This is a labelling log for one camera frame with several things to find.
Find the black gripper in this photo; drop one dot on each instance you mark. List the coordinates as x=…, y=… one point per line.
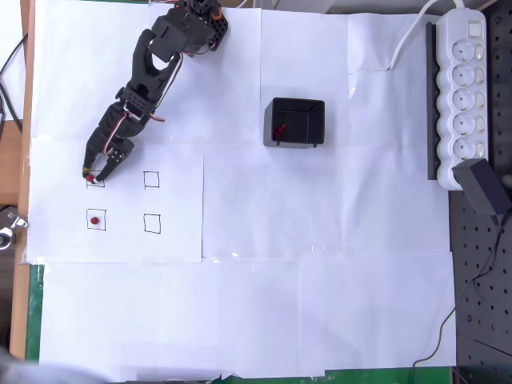
x=114, y=155

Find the black shelf bar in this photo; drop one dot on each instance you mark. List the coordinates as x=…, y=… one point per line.
x=431, y=120

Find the black power adapter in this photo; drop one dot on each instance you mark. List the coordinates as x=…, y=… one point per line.
x=482, y=186

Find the metal clamp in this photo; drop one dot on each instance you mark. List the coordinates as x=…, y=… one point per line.
x=10, y=230

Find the black pegboard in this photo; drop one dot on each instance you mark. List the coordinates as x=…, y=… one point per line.
x=492, y=280

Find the white power strip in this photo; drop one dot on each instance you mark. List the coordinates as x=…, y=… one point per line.
x=460, y=100

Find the white paper with drawn squares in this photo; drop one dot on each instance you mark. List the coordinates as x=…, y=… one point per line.
x=120, y=248

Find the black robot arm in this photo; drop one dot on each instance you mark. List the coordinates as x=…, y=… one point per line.
x=144, y=80

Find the green cutting mat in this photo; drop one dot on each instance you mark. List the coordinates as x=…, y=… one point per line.
x=34, y=304

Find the black plastic box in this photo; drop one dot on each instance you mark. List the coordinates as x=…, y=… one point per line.
x=298, y=116

